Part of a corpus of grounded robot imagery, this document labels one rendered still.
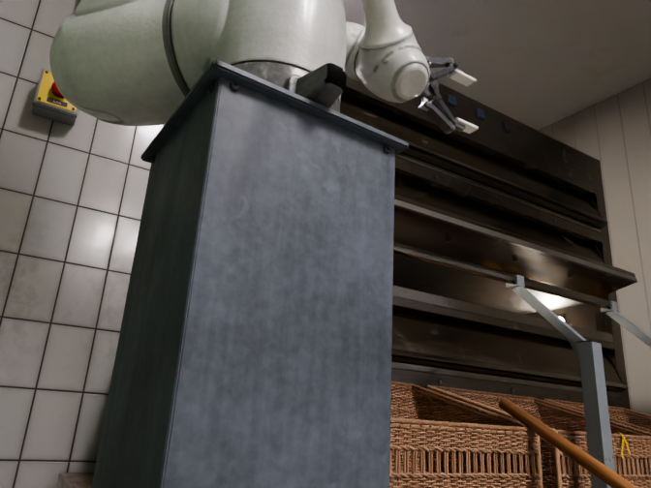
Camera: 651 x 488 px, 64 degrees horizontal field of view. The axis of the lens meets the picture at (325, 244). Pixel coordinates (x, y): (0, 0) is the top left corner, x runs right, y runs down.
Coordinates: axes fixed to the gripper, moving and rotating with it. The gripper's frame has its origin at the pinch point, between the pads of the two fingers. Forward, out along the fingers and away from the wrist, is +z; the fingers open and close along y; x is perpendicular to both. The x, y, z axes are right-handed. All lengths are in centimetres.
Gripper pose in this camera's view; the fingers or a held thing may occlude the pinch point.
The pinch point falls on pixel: (470, 105)
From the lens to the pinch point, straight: 139.1
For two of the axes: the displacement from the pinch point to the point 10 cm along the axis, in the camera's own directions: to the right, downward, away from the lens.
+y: -0.6, 9.4, -3.2
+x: 5.2, -2.5, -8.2
